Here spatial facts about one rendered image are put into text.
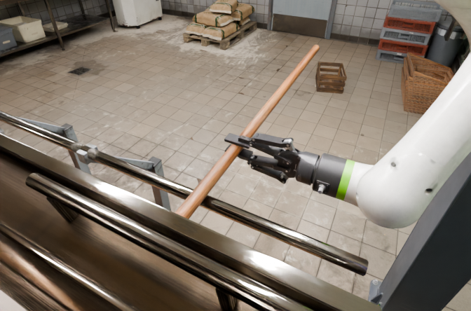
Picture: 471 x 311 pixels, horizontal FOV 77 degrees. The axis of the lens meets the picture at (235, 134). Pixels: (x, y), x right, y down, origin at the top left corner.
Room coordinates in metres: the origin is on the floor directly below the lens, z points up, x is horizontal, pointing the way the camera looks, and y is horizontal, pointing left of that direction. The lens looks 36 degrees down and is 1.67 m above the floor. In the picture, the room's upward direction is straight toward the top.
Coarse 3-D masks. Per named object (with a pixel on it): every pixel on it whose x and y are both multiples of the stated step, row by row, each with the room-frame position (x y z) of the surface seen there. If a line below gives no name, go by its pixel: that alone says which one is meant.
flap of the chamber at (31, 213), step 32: (0, 160) 0.30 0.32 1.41; (0, 192) 0.25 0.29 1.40; (32, 192) 0.25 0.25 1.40; (32, 224) 0.20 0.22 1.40; (64, 224) 0.20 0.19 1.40; (96, 224) 0.20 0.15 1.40; (64, 256) 0.17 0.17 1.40; (96, 256) 0.16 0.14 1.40; (128, 256) 0.16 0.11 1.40; (128, 288) 0.13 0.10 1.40; (160, 288) 0.13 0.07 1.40; (192, 288) 0.13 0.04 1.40
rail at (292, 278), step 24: (0, 144) 0.31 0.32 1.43; (24, 144) 0.31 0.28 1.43; (48, 168) 0.26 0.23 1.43; (72, 168) 0.26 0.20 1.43; (96, 192) 0.23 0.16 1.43; (120, 192) 0.22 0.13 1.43; (144, 216) 0.19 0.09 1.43; (168, 216) 0.19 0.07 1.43; (192, 240) 0.17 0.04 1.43; (216, 240) 0.16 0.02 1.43; (240, 264) 0.14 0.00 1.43; (264, 264) 0.14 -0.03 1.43; (288, 288) 0.12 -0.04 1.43; (312, 288) 0.12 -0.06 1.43; (336, 288) 0.12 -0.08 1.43
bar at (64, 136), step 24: (0, 120) 0.85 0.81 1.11; (24, 120) 0.75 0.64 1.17; (72, 144) 0.63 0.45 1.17; (120, 168) 0.54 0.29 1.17; (144, 168) 0.76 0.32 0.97; (168, 192) 0.47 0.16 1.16; (240, 216) 0.39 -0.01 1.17; (288, 240) 0.34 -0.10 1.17; (312, 240) 0.33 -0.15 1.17; (336, 264) 0.30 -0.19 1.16; (360, 264) 0.29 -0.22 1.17
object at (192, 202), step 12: (312, 48) 1.27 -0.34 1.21; (300, 72) 1.04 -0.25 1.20; (288, 84) 0.93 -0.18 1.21; (276, 96) 0.84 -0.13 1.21; (264, 108) 0.76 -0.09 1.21; (252, 120) 0.70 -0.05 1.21; (252, 132) 0.65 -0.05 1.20; (228, 156) 0.54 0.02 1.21; (216, 168) 0.50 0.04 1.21; (204, 180) 0.46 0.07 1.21; (216, 180) 0.47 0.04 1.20; (192, 192) 0.43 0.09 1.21; (204, 192) 0.43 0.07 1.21; (192, 204) 0.39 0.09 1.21
